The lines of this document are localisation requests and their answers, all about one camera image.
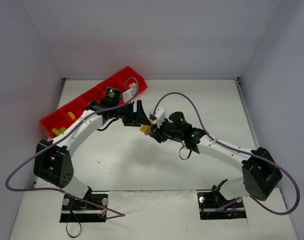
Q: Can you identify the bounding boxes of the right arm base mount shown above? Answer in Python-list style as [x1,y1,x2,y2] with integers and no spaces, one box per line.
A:
[197,179,247,220]

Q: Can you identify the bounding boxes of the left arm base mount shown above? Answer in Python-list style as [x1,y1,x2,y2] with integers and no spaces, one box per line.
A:
[60,194,107,223]

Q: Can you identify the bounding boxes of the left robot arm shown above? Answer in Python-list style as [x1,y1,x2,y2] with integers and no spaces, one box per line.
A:
[34,87,151,201]

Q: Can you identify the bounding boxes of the yellow comb lego piece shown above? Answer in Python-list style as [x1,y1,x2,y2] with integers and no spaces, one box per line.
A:
[67,111,76,121]

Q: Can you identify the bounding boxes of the white curved lego brick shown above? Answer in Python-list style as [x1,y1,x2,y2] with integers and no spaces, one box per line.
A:
[129,82,137,89]

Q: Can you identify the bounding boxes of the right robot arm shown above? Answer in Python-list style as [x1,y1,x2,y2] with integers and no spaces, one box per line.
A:
[149,107,282,201]

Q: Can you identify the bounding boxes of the black cable loop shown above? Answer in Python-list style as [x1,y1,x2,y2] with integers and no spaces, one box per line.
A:
[66,209,82,238]

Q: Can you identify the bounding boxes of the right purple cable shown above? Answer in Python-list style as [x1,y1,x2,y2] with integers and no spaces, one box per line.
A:
[150,92,300,216]

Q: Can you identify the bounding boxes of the long green lego brick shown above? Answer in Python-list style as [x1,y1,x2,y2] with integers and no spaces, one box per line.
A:
[52,127,66,136]

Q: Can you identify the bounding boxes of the purple cable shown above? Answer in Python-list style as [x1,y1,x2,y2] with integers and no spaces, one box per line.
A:
[5,77,140,221]
[150,92,300,216]

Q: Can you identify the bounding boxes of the red compartment tray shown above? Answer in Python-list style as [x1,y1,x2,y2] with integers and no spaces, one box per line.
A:
[39,66,147,139]

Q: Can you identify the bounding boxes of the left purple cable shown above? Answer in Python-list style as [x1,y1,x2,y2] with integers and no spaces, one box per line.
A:
[5,77,140,221]

